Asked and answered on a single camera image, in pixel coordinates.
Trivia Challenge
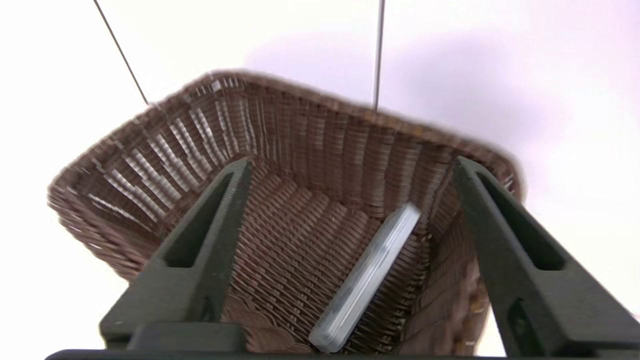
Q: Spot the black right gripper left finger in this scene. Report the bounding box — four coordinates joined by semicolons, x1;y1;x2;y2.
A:
99;157;254;352

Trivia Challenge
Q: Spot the clear grey cutlery case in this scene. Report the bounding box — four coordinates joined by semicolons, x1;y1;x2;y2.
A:
308;202;422;354

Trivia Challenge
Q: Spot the dark brown wicker basket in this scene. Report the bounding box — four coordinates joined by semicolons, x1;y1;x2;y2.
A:
47;70;524;357

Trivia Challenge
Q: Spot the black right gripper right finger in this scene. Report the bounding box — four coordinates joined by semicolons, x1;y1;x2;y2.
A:
452;156;640;359

